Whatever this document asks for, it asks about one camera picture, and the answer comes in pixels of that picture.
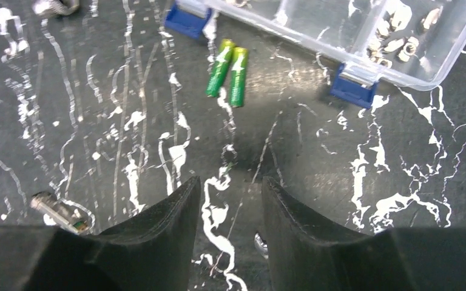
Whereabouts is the green battery near box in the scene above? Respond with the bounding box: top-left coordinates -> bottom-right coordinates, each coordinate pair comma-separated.
205,39 -> 236,97

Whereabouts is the clear plastic screw box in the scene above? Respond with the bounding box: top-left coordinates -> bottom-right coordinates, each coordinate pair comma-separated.
165,0 -> 466,108

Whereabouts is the silver metal transceiver module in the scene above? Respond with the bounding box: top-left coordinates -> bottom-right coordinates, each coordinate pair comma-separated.
30,191 -> 91,235

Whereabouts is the silver flat wrench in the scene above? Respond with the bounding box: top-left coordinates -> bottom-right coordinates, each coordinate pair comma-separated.
254,232 -> 268,259

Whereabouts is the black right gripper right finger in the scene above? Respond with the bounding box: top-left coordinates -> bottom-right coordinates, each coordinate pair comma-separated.
262,177 -> 466,290

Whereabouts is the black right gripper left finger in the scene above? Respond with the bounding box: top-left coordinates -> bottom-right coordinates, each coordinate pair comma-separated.
0,176 -> 201,290

